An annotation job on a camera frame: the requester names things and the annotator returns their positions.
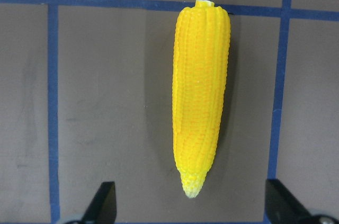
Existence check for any yellow plastic corn cob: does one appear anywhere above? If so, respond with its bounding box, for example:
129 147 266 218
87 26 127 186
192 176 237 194
172 0 231 199

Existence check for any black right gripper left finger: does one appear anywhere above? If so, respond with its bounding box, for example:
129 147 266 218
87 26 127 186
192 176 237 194
82 182 117 224

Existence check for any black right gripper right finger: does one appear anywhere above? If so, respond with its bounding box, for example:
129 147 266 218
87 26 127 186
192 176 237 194
265 179 311 223

